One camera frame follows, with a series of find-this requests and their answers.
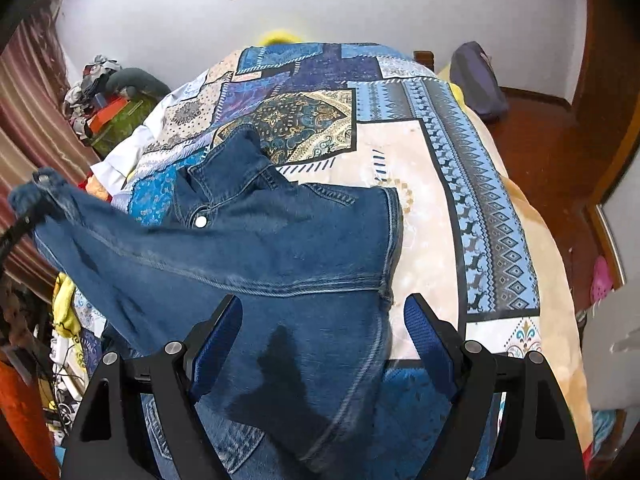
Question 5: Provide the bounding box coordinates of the orange box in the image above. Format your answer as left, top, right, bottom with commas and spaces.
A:
89, 97, 128, 133

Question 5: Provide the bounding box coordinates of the grey purple backpack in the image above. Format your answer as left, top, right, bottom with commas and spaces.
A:
451, 41, 510, 123

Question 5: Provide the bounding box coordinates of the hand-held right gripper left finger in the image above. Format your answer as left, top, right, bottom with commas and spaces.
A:
60, 294, 244, 480

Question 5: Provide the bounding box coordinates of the patchwork printed bedspread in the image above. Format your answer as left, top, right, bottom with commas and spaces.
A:
75, 41, 543, 480

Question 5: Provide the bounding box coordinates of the yellow round cushion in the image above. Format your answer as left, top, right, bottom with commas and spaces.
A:
258, 30, 301, 47

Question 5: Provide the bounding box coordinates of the pile of mixed clothes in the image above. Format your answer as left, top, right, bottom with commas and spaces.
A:
62, 54, 123, 136

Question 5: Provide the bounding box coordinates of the pink shoe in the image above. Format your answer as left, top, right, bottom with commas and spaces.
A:
590, 256, 614, 304

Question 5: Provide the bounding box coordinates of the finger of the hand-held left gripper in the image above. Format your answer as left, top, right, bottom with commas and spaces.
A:
0, 212, 50, 267

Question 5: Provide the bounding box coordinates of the striped red gold curtain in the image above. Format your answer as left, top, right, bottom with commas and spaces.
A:
0, 10, 101, 286

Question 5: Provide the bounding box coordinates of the grey long pillow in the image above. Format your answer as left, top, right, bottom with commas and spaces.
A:
107, 67, 171, 102

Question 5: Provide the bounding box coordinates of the blue denim jacket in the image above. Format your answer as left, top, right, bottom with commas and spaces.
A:
7, 125, 405, 480

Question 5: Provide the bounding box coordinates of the yellow printed cloth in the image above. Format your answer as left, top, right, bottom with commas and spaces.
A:
52, 272, 82, 339

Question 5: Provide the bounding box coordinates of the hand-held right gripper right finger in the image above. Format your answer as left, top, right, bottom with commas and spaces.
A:
404, 292, 586, 480

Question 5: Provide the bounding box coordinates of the green patterned box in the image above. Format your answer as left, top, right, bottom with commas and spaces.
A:
92, 97, 161, 158

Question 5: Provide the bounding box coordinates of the orange cloth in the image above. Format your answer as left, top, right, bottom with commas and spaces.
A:
0, 355, 58, 480

